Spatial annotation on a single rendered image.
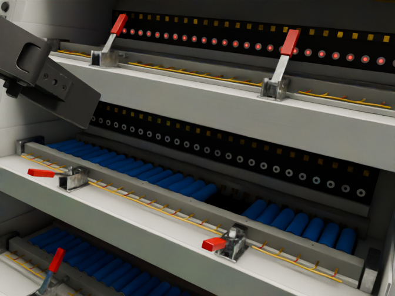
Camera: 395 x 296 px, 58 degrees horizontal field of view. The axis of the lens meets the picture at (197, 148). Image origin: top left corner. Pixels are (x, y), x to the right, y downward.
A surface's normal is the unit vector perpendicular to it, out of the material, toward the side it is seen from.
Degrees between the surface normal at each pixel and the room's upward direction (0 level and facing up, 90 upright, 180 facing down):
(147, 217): 18
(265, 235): 108
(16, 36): 85
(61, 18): 90
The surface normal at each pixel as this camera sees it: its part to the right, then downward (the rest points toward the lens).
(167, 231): 0.11, -0.95
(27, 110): 0.86, 0.24
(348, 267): -0.50, 0.20
